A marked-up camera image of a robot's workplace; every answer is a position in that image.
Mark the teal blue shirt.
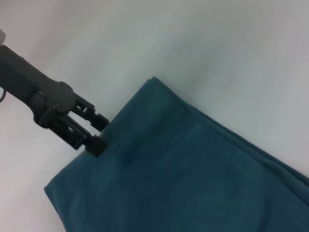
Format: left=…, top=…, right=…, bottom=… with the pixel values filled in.
left=43, top=76, right=309, bottom=232

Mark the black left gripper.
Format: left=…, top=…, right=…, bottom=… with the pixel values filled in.
left=0, top=44, right=110, bottom=132

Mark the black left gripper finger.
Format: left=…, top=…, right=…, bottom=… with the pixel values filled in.
left=47, top=112, right=109, bottom=158

